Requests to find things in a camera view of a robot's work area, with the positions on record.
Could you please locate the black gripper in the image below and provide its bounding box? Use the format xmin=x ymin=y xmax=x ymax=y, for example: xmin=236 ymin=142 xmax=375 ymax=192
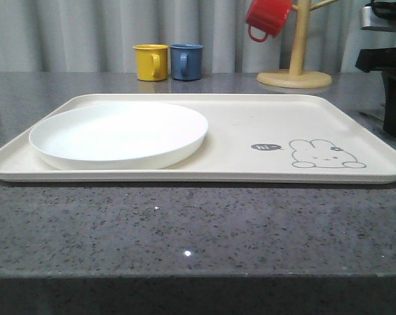
xmin=355 ymin=48 xmax=396 ymax=137

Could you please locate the white round plate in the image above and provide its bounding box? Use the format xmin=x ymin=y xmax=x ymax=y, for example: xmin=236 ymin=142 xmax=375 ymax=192
xmin=29 ymin=102 xmax=208 ymax=170

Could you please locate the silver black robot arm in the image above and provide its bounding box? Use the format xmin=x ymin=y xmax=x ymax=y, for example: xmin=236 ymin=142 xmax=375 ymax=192
xmin=355 ymin=1 xmax=396 ymax=137

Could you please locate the wooden mug tree stand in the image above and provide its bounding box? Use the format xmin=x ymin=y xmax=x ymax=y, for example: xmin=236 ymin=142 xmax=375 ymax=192
xmin=256 ymin=0 xmax=334 ymax=89

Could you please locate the red enamel mug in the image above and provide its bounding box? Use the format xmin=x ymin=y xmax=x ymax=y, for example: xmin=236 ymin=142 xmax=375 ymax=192
xmin=245 ymin=0 xmax=293 ymax=43

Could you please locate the cream rabbit serving tray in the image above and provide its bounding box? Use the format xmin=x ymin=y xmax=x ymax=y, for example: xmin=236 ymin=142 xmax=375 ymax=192
xmin=0 ymin=94 xmax=396 ymax=184

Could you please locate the blue enamel mug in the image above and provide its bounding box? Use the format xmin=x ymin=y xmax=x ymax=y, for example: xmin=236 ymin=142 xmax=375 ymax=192
xmin=170 ymin=43 xmax=204 ymax=81

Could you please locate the yellow enamel mug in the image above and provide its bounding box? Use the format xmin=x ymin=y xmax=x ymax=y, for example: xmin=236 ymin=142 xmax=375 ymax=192
xmin=132 ymin=44 xmax=168 ymax=81

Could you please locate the grey pleated curtain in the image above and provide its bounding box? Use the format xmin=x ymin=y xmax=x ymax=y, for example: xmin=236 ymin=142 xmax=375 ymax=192
xmin=0 ymin=0 xmax=396 ymax=74

